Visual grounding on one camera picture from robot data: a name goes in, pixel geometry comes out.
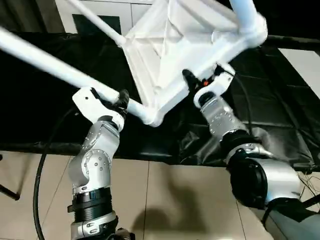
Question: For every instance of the black tripod stand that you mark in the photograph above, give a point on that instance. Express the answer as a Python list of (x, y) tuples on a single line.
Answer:
[(310, 201)]

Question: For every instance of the white sideboard cabinet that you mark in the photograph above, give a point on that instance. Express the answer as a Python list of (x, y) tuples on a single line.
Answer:
[(62, 15)]

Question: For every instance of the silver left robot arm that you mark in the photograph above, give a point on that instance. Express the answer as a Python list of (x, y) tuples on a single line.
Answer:
[(95, 170)]

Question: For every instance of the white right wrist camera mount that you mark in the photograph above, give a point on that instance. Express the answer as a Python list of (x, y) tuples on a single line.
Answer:
[(220, 82)]

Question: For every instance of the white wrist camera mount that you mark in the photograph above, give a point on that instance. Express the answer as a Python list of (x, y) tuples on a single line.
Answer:
[(85, 105), (220, 82)]

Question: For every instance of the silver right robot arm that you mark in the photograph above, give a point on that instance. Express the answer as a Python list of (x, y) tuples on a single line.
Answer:
[(220, 117)]

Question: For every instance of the white plastic table top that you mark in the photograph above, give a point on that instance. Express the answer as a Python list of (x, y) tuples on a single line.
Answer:
[(150, 62)]

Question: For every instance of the black table mat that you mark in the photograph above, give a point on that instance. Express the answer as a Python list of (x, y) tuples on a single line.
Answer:
[(50, 112)]

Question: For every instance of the black floor stand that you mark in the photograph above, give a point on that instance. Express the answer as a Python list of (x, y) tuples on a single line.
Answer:
[(10, 193)]

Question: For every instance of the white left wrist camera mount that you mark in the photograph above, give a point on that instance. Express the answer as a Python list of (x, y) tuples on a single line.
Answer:
[(85, 105)]

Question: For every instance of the grey pleated curtain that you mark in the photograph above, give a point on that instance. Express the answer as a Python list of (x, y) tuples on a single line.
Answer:
[(25, 15)]

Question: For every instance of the long black bar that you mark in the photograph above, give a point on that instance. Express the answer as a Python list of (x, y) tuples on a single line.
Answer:
[(295, 41)]

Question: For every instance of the white flat board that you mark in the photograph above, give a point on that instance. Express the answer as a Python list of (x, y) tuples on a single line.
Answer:
[(305, 65)]

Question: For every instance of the white plastic table leg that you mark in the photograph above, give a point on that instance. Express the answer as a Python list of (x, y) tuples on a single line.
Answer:
[(243, 10), (50, 67), (100, 23)]

